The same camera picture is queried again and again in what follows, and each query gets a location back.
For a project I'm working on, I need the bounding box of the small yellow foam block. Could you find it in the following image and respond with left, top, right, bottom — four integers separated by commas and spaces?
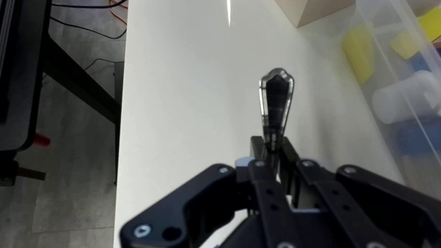
389, 30, 423, 62

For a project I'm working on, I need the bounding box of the white plastic cylinder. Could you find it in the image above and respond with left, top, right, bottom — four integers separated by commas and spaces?
371, 69, 441, 125

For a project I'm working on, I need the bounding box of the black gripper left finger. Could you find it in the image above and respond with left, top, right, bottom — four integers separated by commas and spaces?
119, 135, 301, 248

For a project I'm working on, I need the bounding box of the yellow sponge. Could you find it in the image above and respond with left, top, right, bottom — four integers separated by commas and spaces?
417, 6, 441, 44

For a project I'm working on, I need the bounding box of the black robot stand frame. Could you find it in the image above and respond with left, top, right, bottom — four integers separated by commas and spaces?
0, 0, 124, 186

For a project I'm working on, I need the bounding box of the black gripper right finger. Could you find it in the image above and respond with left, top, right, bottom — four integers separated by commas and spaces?
279, 136, 441, 248

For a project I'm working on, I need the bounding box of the small red floor object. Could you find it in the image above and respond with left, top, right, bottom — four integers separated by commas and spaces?
33, 132, 53, 147

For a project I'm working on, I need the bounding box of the small blue toy block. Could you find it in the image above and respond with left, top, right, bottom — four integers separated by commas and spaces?
410, 54, 435, 73

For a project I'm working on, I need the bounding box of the blue-green foam block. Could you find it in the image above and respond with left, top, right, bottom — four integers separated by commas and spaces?
396, 113, 441, 158

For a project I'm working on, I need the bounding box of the red floor cable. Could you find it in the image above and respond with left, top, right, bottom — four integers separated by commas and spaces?
107, 0, 131, 25

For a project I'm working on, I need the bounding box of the clear plastic storage bin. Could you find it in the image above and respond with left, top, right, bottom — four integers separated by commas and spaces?
338, 0, 441, 201

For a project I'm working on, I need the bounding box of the black floor cable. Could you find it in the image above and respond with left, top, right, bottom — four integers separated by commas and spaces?
49, 0, 129, 41

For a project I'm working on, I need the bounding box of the silver spatula with black handle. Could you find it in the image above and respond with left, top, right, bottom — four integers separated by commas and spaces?
258, 66, 297, 154

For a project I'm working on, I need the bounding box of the yellow-green foam block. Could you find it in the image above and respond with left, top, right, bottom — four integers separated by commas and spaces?
341, 23, 377, 87

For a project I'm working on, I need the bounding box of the small light wooden box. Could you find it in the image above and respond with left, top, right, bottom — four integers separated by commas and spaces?
276, 0, 359, 29

